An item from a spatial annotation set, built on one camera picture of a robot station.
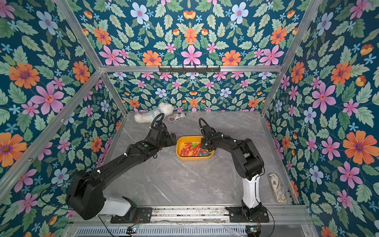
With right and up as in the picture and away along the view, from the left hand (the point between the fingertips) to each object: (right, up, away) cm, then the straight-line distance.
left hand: (171, 136), depth 86 cm
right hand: (+21, -7, +14) cm, 26 cm away
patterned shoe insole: (+59, -29, -7) cm, 67 cm away
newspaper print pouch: (-2, +14, +28) cm, 31 cm away
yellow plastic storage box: (+9, -9, +13) cm, 18 cm away
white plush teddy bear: (-8, +19, +25) cm, 32 cm away
